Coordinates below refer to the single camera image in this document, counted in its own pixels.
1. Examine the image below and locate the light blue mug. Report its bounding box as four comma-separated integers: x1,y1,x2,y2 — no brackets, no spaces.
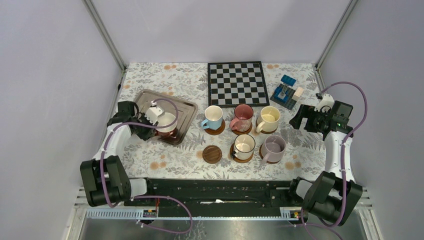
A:
200,105,223,131

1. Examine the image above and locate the metal serving tray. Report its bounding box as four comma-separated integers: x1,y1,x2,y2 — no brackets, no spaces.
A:
134,89,198,146

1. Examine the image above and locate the brown wooden coaster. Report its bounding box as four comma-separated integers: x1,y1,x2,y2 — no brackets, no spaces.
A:
229,144,254,164
204,120,226,136
231,125,253,135
255,125,278,135
259,145,284,164

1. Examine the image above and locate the grey lego baseplate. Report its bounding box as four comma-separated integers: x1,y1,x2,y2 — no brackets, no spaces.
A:
270,83,297,110

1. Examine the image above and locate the purple cable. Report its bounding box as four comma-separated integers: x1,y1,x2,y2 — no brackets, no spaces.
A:
99,97,194,235
299,81,369,240

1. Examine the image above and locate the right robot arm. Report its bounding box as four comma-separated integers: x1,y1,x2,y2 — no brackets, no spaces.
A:
286,101,363,226

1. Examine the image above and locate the dark walnut coaster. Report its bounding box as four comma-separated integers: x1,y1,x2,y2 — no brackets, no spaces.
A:
202,145,223,164

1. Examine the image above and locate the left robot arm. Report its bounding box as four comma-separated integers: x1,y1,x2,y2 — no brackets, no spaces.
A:
80,101,157,207

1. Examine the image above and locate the lavender ceramic mug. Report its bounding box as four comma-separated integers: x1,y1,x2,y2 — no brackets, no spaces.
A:
261,135,287,158

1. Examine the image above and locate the blue lego brick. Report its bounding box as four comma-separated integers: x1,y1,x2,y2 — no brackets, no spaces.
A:
280,74,297,87

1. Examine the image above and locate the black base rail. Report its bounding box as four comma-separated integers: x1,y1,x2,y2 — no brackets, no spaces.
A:
124,178,303,219

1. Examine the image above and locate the cream yellow mug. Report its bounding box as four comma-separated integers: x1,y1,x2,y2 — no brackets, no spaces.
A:
255,106,281,132

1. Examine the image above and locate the pink enamel mug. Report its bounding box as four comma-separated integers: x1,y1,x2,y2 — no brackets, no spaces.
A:
229,104,254,133

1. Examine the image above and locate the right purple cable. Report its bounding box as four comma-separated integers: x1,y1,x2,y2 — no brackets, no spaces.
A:
299,81,369,240

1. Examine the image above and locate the white lego brick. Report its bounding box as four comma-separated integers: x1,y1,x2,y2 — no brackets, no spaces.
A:
292,87,304,101

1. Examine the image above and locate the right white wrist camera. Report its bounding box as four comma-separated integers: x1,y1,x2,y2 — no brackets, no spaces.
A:
314,93,335,112

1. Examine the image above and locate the white red bowl cup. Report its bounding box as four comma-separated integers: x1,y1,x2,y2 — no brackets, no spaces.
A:
155,112,178,138

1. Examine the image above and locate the black white chessboard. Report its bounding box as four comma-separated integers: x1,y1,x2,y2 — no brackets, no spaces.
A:
207,61,270,108

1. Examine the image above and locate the white black-rimmed enamel mug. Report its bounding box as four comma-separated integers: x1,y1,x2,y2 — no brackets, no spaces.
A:
233,134,256,160

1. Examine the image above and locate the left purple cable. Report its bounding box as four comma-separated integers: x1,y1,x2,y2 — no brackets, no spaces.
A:
99,97,194,235

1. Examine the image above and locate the floral tablecloth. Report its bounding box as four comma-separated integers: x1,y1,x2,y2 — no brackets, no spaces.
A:
119,63,326,181

